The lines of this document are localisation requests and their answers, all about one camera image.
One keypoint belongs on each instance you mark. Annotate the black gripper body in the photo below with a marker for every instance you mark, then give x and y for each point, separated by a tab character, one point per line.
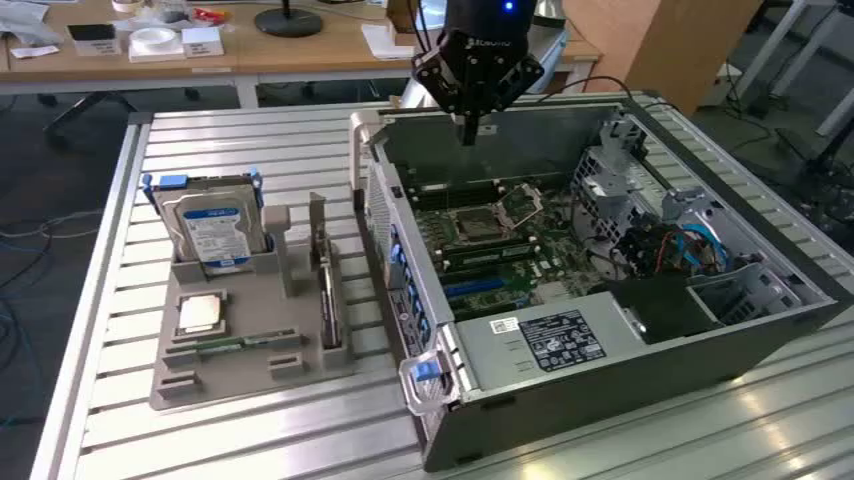
480	60

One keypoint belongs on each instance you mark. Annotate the graphics card with metal bracket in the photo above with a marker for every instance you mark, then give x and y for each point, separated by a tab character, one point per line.
328	300

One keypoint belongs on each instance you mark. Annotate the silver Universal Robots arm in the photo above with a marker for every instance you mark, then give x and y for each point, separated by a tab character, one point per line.
416	95

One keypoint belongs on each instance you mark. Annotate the white papers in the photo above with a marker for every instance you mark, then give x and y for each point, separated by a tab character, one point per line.
387	45

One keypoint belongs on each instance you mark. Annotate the brown cardboard box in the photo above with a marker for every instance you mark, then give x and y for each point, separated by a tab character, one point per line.
399	15

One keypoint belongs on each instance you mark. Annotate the black RAM slot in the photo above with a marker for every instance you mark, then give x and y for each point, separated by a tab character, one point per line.
454	201
447	189

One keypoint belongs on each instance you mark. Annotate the black round lamp base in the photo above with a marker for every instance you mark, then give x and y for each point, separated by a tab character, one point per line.
288	22

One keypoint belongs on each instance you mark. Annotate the wooden cabinet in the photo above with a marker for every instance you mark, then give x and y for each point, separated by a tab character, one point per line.
680	50

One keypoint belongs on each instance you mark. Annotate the metal socket cover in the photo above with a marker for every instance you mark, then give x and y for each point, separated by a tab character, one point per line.
523	202

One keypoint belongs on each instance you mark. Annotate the CPU socket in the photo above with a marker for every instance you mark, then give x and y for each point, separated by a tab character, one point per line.
476	225

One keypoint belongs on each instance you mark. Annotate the silver metal drive cage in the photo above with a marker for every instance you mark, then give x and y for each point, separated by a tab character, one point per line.
627	210

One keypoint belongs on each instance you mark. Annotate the plain white box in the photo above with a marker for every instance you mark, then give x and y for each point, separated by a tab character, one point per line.
201	42

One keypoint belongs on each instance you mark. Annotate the green motherboard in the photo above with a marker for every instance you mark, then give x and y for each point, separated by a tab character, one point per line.
554	250

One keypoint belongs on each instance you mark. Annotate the red small item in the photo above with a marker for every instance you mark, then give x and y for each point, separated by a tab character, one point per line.
208	15

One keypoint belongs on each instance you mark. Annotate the black RAM stick white label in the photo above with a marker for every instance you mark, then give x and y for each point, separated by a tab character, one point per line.
487	256

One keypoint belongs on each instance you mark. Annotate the clear bag dark content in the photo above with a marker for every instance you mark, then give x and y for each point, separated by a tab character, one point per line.
167	17

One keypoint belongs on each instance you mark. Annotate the flat white box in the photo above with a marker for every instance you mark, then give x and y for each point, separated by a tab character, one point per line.
156	54

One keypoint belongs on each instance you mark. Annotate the white tape roll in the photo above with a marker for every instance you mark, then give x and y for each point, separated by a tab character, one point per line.
153	37

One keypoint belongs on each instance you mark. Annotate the blue expansion slot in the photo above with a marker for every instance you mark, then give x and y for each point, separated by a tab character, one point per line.
474	286

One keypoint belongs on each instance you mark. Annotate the hard disk in blue caddy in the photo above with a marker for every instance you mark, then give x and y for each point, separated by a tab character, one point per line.
213	235

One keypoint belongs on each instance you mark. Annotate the small beige tape roll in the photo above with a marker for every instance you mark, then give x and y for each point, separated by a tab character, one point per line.
125	5

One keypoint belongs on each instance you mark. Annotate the black floor stand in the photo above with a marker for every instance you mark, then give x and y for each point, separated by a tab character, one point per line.
827	165

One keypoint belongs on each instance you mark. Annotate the white box black top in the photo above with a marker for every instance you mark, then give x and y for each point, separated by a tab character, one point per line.
93	40

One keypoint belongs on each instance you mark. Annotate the black plastic shroud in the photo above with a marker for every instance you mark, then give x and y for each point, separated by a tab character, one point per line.
660	310

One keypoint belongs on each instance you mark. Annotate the grey parts rack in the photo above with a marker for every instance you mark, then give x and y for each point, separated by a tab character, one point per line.
267	310

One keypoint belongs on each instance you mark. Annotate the wooden desk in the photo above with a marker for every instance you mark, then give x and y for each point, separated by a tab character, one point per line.
67	65

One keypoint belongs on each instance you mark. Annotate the silver disk bay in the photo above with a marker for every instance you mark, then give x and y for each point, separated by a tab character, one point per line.
747	295

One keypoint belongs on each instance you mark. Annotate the grey power supply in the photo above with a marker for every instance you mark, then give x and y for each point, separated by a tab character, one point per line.
500	360

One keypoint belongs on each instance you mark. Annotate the silver CPU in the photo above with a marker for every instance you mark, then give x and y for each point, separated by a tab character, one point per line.
200	312

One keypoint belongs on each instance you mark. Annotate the blue case latch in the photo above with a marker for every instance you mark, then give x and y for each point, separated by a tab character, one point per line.
423	372

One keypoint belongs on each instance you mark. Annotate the white label card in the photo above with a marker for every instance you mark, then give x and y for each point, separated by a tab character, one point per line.
33	51

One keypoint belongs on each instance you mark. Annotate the crumpled plastic bag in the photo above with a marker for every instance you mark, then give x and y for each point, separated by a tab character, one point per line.
27	25

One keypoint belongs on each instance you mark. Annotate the green RAM stick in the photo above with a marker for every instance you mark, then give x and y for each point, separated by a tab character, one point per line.
233	344

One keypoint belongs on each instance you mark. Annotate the open dark PC case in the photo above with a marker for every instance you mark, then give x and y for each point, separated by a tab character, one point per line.
600	400

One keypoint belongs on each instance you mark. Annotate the white desk frame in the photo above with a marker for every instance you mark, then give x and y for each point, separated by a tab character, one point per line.
834	117

